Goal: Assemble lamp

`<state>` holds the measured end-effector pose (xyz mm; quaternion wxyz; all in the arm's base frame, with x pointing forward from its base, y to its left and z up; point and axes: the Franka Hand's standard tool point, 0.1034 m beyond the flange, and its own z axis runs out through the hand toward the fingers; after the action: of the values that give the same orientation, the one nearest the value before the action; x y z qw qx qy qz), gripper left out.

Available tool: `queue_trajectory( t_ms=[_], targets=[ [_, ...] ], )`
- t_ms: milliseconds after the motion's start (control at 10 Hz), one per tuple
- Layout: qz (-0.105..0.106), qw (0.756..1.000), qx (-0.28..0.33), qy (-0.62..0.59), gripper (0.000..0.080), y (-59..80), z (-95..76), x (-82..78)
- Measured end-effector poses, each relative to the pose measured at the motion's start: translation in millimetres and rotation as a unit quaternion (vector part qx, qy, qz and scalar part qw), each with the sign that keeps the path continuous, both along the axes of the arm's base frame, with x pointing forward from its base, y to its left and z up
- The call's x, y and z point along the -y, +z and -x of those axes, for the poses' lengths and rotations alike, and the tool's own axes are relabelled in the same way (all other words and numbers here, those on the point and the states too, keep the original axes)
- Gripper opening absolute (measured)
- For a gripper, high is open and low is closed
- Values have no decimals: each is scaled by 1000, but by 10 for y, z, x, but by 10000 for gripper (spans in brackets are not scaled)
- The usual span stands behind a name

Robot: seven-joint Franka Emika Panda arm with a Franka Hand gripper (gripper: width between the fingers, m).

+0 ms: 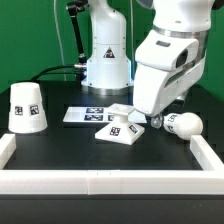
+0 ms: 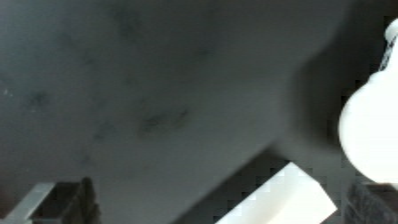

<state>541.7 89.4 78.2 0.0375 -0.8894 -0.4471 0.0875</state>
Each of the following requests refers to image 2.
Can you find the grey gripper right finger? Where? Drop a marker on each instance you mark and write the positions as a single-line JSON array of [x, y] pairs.
[[372, 204]]

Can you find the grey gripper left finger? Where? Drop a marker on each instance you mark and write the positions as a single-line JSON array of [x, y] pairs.
[[59, 203]]

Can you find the white lamp bulb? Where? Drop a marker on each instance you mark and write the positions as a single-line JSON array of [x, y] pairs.
[[368, 120]]

